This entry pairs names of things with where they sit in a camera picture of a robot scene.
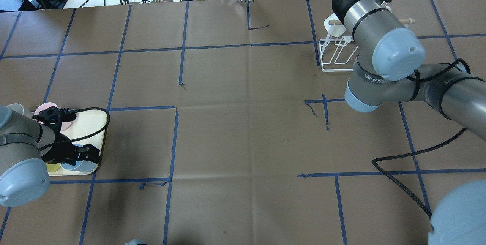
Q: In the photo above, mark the pink plastic cup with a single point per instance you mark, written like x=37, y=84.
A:
x=49, y=112

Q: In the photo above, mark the grey plastic cup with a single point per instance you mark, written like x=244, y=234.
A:
x=17, y=111

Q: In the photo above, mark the white wire cup rack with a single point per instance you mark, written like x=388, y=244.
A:
x=336, y=54

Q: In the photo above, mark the white plastic cup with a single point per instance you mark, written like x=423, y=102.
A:
x=334, y=27

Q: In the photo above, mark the cream plastic tray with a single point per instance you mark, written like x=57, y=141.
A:
x=85, y=123

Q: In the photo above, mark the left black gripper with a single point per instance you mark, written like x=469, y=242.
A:
x=54, y=151

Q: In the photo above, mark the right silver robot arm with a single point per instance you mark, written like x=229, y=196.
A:
x=390, y=67

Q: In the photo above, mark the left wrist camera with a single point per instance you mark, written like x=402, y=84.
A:
x=53, y=115

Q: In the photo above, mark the yellow plastic cup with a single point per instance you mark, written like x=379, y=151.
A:
x=51, y=168

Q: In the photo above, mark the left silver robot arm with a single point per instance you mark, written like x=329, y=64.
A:
x=28, y=144

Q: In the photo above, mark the light blue cup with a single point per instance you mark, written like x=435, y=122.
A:
x=80, y=166

